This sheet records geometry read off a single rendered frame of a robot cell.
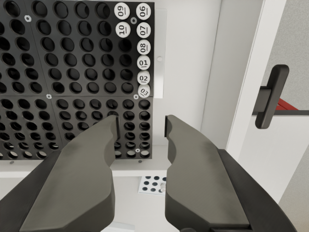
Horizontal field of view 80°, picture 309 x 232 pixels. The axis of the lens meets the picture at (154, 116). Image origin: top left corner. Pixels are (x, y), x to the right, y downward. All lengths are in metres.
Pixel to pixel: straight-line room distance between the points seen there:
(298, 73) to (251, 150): 1.02
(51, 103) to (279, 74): 0.24
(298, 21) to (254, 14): 1.17
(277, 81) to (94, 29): 0.18
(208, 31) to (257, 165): 0.36
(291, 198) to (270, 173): 1.67
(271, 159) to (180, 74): 0.34
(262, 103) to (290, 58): 1.16
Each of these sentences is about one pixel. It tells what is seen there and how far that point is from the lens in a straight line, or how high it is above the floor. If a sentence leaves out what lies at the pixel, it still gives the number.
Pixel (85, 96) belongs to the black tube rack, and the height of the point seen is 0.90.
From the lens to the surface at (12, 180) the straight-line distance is 0.42.
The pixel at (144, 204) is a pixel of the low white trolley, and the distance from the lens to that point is 0.56.
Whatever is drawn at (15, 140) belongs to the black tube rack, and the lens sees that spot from 0.28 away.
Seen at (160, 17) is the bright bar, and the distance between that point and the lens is 0.24.
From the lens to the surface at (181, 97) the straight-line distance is 0.28.
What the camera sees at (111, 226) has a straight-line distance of 0.62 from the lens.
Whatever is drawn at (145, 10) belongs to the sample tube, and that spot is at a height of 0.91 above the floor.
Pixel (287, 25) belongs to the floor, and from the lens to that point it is 1.32.
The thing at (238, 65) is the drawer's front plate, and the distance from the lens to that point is 0.20.
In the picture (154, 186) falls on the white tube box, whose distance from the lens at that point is 0.45.
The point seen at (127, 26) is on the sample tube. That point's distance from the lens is 0.18.
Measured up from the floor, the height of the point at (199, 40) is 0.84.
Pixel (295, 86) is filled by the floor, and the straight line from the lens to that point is 1.48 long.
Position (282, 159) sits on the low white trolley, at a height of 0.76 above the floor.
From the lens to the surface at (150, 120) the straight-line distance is 0.22.
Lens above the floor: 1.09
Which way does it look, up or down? 61 degrees down
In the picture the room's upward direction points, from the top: 176 degrees clockwise
